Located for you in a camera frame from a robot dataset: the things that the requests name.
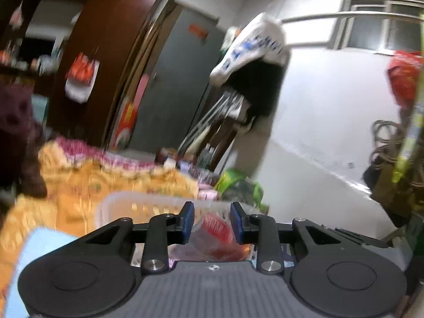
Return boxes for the red and white plastic bag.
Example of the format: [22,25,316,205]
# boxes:
[64,52,101,103]

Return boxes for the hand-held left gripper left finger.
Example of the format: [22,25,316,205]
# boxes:
[78,201,195,275]

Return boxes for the grey metal door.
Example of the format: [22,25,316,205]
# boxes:
[127,3,226,160]

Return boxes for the yellow-green strap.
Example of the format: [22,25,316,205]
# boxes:
[392,23,424,183]

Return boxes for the red shiny packet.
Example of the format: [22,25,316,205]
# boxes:
[193,211,247,262]

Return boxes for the pink patterned cloth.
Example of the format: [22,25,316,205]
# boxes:
[56,137,160,173]

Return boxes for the light blue cloth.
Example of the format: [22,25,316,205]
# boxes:
[6,227,81,318]

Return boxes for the window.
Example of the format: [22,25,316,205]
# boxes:
[326,0,424,56]

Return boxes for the dark olive hanging bag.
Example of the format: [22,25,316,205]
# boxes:
[363,159,424,227]

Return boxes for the white and black jacket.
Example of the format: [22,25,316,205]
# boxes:
[209,12,289,120]

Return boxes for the green bag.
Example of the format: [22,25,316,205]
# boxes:
[214,169,270,213]

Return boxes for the red hanging bag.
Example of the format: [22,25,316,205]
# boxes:
[386,50,424,111]

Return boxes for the brown wooden wardrobe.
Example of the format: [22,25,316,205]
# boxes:
[0,0,168,148]

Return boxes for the red printed sack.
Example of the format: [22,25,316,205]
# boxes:
[111,98,138,150]

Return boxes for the orange blanket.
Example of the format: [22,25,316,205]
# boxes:
[0,137,200,305]

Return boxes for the maroon clothing pile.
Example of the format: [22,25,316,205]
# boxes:
[0,84,47,198]

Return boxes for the small white hanging bag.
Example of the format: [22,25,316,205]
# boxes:
[9,2,24,28]

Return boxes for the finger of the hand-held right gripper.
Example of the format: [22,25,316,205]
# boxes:
[335,227,389,248]

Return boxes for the white plastic basket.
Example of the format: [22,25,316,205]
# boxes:
[96,191,270,263]

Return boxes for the metal crutches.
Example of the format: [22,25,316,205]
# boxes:
[178,89,240,160]

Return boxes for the pink board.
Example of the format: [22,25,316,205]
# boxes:
[132,76,150,107]

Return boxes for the coiled brown cable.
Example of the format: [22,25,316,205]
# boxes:
[370,119,413,173]

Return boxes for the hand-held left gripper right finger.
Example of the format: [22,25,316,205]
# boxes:
[230,201,348,274]

